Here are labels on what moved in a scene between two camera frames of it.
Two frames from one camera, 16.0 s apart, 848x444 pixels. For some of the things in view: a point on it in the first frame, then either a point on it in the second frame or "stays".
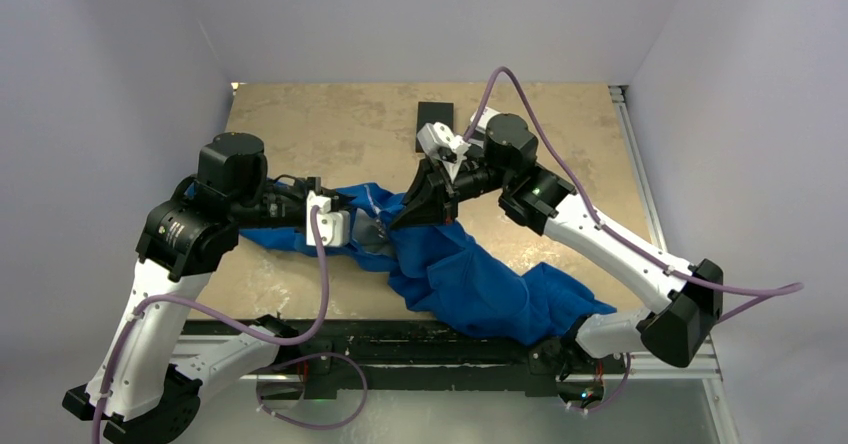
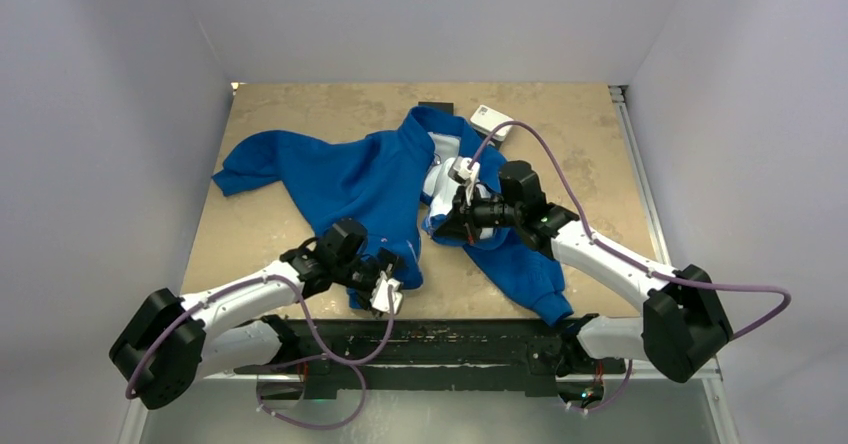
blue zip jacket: [457, 272] → [422, 171]
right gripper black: [431, 197] → [454, 225]
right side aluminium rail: [623, 105] stays
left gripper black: [313, 183] → [385, 260]
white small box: [486, 115] stays
